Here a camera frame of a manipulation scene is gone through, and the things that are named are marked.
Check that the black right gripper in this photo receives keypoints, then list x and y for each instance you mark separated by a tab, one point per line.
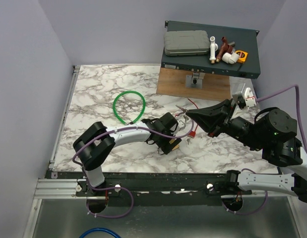
210	117

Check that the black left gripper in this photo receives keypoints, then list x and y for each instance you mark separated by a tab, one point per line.
165	147

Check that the brass padlock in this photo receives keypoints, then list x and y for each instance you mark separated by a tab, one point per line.
174	144

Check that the red plastic seal tag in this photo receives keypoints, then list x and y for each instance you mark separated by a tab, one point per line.
192	133

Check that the white elbow pipe fitting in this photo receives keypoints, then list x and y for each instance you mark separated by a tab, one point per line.
230	58

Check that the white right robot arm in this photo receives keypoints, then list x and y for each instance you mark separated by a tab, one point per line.
274	135

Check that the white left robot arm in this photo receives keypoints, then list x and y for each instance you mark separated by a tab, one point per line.
96	143

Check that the wooden board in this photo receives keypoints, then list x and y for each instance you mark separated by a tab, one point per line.
180	83

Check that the white pipe fitting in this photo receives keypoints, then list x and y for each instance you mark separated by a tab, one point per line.
213	49

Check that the yellow tape measure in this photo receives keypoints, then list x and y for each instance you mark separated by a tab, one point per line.
242	56

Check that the brown pipe fitting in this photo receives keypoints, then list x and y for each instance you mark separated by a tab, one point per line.
223	49

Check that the dark grey pipe fitting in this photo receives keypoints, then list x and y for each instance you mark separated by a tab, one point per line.
231	47

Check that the grey plastic case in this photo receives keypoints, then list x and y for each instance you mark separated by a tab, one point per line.
182	43

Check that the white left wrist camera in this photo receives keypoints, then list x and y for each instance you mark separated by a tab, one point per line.
181	125

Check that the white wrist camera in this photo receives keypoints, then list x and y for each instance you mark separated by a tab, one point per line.
181	125
244	99

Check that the grey metal bracket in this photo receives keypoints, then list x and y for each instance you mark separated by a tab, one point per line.
194	80

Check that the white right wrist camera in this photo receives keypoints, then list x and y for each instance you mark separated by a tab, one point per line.
244	99

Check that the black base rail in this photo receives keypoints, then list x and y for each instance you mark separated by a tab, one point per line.
145	189

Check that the dark teal network switch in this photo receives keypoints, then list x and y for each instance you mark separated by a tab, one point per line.
245	40

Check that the aluminium side rail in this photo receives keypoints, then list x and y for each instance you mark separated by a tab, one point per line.
76	69

